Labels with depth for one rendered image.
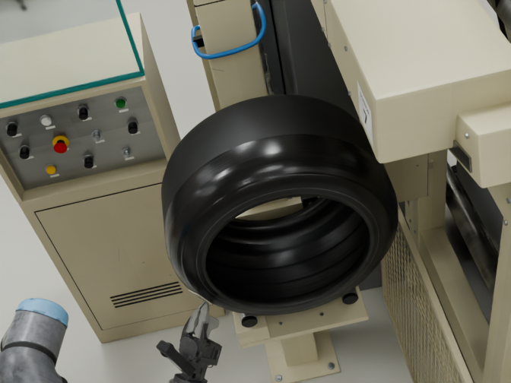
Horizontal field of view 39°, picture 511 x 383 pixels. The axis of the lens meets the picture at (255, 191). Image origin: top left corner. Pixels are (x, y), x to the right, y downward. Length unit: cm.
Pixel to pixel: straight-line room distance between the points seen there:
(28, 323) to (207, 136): 57
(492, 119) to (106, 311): 211
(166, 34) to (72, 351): 234
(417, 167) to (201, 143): 71
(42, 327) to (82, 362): 158
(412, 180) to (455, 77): 97
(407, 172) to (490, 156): 94
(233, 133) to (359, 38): 46
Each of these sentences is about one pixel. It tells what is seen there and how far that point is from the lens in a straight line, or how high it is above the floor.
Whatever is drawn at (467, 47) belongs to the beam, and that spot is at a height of 178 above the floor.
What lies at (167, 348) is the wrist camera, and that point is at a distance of 181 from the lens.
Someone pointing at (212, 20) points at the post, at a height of 161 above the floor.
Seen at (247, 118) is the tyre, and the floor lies 147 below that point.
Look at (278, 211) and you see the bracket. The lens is 216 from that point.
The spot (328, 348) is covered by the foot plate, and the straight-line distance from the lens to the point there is 294.
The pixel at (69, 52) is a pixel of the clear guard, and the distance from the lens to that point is 219.
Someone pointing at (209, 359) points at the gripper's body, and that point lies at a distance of 187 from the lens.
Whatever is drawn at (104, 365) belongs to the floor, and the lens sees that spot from 314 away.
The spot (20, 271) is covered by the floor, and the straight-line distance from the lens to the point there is 363.
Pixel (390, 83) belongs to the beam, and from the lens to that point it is 119.
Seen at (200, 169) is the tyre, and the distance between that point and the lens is 162.
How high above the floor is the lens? 252
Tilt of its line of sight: 45 degrees down
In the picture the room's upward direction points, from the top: 13 degrees counter-clockwise
